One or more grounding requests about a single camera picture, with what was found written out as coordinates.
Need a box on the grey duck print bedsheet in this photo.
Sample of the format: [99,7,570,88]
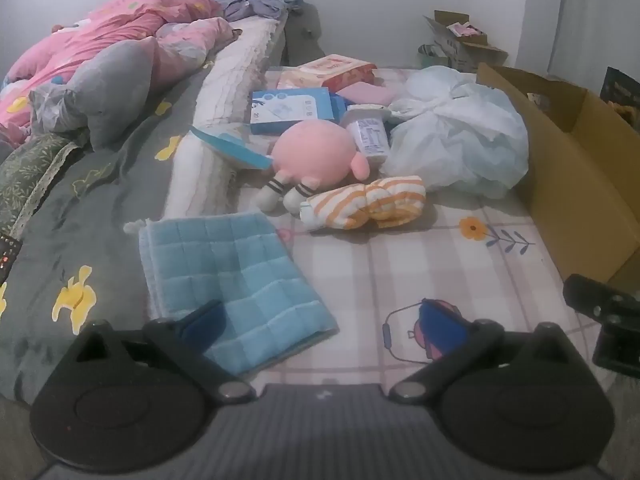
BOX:
[0,55,211,401]

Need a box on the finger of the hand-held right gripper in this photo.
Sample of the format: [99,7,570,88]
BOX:
[562,274,640,328]

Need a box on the green floral pillow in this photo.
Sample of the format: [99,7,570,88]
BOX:
[0,132,76,241]

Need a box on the green bag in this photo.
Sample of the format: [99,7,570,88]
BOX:
[418,44,453,68]

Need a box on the pink plaid bedsheet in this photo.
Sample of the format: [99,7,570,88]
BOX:
[220,65,616,396]

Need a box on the blue tissue pack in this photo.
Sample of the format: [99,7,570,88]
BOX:
[189,126,275,171]

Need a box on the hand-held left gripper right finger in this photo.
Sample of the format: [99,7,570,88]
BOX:
[389,298,583,404]

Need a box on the pink floral quilt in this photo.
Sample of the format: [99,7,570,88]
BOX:
[0,0,236,141]

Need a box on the blue and white box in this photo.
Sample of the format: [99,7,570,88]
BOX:
[250,87,347,136]

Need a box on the purple cloth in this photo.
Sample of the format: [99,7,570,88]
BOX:
[222,0,306,23]

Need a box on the white plastic bag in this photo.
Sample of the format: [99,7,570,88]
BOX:
[385,66,530,200]

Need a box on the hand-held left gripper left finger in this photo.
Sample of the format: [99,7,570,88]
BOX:
[75,300,257,404]

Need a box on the remote control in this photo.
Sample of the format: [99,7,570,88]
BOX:
[0,232,23,283]

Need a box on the grey plush pillow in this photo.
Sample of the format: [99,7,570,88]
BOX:
[30,40,156,150]

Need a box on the pink packet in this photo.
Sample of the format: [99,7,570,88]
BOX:
[336,82,396,107]

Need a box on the white labelled jar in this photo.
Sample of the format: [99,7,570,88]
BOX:
[345,104,392,163]

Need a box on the pink plush doll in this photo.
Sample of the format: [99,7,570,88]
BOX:
[250,120,373,213]

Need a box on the small open cardboard box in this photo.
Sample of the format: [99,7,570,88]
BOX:
[424,10,508,73]

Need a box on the blue quilted towel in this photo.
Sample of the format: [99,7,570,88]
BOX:
[125,211,338,376]

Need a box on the red tissue pack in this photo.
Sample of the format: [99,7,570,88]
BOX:
[276,55,378,93]

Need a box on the white ruffled blanket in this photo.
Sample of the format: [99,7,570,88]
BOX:
[165,12,288,221]

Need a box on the orange striped cloth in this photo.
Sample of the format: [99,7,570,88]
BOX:
[299,175,427,233]

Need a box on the large cardboard box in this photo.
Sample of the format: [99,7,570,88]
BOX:
[475,62,640,293]

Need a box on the dark printed box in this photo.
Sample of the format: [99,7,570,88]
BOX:
[602,66,640,126]

